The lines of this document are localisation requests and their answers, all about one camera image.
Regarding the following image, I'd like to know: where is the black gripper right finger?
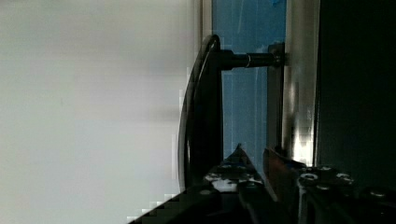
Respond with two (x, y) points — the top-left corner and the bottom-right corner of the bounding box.
(263, 148), (355, 224)

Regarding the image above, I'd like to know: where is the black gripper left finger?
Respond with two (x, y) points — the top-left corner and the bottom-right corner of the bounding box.
(204, 145), (277, 224)

